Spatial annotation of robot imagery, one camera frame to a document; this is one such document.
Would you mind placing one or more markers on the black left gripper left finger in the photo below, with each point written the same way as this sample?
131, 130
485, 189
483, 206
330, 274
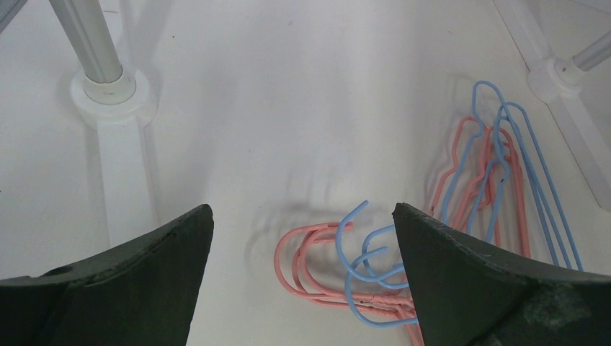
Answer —
142, 292

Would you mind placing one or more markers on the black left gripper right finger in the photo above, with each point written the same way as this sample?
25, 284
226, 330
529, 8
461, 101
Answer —
469, 292

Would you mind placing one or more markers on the blue wire hanger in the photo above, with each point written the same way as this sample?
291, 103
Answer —
505, 167
570, 257
472, 132

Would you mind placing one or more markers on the metal clothes rack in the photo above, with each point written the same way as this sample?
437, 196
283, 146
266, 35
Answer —
274, 113

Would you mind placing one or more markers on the pink wire hanger right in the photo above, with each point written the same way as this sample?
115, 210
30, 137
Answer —
391, 308

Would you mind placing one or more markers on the pink wire hanger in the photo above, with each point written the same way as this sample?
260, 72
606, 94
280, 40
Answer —
388, 303
391, 308
481, 180

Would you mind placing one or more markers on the pink wire hanger left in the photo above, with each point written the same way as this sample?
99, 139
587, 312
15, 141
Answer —
388, 303

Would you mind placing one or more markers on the pink wire hanger middle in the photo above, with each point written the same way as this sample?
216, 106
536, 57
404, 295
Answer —
481, 180

